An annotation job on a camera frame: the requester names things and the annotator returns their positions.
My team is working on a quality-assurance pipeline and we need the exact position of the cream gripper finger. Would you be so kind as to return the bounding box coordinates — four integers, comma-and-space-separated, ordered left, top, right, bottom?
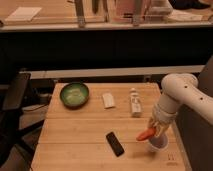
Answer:
148, 120, 169, 137

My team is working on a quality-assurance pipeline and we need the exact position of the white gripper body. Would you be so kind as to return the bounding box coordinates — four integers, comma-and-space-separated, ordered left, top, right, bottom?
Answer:
151, 104, 177, 127

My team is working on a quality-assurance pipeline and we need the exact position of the orange red pepper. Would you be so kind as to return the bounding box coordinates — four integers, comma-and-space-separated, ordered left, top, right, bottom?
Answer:
136, 128, 156, 141

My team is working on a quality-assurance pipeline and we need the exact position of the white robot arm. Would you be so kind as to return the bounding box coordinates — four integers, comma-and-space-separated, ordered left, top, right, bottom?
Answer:
148, 73, 213, 171

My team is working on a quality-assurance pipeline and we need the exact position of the green ceramic bowl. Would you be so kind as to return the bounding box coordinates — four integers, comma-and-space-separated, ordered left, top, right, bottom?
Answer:
60, 82, 89, 108

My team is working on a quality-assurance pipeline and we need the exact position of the white bottle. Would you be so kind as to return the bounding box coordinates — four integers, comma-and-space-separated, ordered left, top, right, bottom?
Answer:
130, 88, 142, 117

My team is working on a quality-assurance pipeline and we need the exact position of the black rectangular phone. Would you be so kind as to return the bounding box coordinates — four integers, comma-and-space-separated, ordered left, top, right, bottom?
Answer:
106, 132, 124, 157

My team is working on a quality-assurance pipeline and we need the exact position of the white rectangular block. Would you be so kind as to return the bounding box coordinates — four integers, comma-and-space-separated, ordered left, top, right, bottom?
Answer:
102, 93, 115, 109

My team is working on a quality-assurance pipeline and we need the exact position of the black office chair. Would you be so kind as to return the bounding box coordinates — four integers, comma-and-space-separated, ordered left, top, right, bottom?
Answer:
0, 73, 44, 168

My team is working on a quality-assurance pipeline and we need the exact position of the white paper sheet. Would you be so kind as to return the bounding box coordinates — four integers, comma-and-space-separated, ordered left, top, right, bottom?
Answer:
6, 7, 41, 22

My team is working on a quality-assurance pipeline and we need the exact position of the metal shelf post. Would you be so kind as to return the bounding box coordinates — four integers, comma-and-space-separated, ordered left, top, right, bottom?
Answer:
132, 0, 142, 26
74, 0, 86, 28

